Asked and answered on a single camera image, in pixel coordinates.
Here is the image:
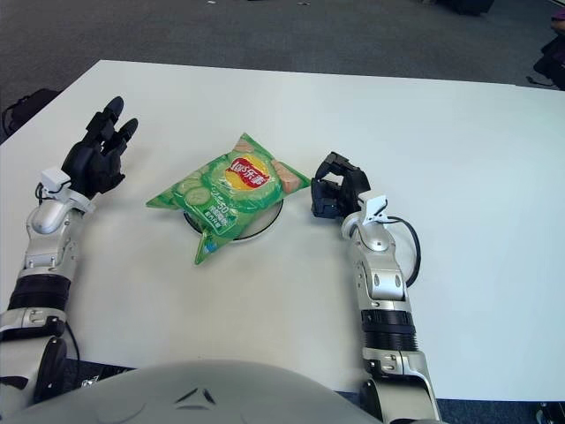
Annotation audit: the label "green chips snack bag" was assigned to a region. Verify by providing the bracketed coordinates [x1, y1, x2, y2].
[145, 131, 312, 267]

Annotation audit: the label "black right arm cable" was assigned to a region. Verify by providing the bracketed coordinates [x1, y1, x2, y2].
[387, 216, 422, 289]

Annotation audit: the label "white plate black rim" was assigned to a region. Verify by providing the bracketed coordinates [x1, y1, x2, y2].
[182, 198, 285, 244]

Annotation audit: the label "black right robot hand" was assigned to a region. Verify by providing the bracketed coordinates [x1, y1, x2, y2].
[309, 150, 373, 220]

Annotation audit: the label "grey robot torso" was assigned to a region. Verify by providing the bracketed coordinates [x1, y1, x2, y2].
[0, 360, 377, 424]

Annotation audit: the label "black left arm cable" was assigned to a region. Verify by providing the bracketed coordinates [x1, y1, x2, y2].
[34, 182, 83, 362]

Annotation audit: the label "dark suitcase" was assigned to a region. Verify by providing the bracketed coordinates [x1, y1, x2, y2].
[434, 0, 496, 17]

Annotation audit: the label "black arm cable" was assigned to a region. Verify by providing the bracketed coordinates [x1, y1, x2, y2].
[387, 216, 422, 289]
[34, 182, 83, 362]

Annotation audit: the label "black bag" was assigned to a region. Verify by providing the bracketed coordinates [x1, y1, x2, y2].
[0, 87, 62, 139]

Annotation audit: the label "metal caster wheel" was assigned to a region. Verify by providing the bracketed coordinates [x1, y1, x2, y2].
[533, 400, 565, 424]

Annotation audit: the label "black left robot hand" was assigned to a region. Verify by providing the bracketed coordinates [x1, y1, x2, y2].
[61, 95, 140, 201]

